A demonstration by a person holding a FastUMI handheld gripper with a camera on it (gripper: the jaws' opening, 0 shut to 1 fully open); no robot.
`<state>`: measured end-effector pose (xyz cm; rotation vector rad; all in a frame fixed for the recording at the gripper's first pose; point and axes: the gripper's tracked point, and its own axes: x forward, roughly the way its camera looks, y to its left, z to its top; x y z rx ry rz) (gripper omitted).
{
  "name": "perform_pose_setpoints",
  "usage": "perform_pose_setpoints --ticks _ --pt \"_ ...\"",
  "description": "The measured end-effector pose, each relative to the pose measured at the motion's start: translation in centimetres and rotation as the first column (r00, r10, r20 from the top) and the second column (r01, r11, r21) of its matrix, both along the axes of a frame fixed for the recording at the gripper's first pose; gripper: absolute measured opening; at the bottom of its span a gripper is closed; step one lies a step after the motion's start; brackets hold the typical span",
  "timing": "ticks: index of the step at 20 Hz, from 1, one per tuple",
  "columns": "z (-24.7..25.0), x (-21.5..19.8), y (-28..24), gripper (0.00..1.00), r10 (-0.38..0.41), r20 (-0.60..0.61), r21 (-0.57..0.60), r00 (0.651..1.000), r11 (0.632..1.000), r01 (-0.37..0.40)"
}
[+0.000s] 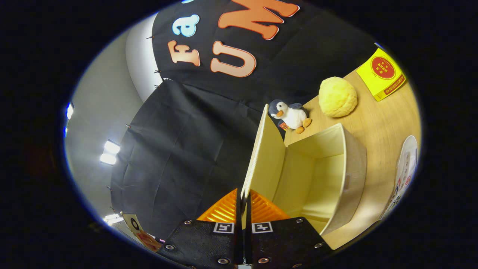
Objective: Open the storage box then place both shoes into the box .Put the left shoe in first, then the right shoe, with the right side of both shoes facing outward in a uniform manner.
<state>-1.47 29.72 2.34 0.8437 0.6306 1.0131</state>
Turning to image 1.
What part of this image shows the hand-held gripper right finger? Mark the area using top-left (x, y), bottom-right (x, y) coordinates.
top-left (246, 189), bottom-right (333, 269)

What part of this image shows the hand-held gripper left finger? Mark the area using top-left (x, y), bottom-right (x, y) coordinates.
top-left (157, 189), bottom-right (241, 269)

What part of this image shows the beige fabric storage box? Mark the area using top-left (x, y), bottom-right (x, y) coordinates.
top-left (241, 104), bottom-right (367, 236)

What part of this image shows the white canvas shoe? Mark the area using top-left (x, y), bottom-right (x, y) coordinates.
top-left (379, 135), bottom-right (419, 221)

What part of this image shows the printed card sign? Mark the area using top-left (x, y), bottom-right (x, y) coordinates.
top-left (121, 212), bottom-right (163, 252)

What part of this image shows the penguin plush toy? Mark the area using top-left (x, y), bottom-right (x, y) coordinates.
top-left (268, 99), bottom-right (312, 134)

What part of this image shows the yellow round plush cushion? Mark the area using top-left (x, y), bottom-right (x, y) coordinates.
top-left (319, 77), bottom-right (358, 118)

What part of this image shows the yellow book with red circle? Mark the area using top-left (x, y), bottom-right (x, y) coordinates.
top-left (356, 47), bottom-right (407, 102)

